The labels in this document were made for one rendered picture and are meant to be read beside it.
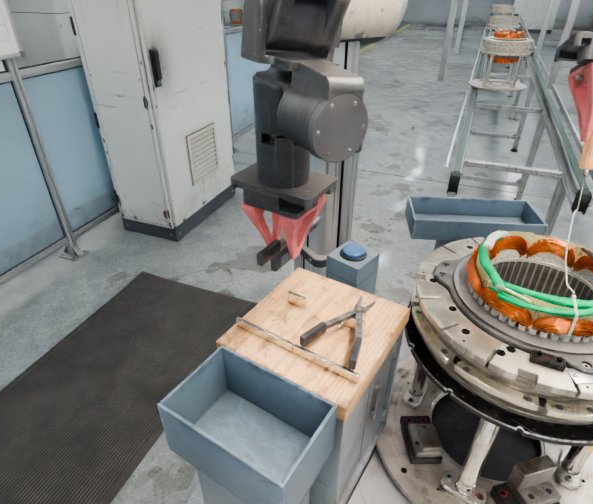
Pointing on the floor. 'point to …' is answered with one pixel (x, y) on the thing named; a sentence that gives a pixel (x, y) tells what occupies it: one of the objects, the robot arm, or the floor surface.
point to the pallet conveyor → (569, 179)
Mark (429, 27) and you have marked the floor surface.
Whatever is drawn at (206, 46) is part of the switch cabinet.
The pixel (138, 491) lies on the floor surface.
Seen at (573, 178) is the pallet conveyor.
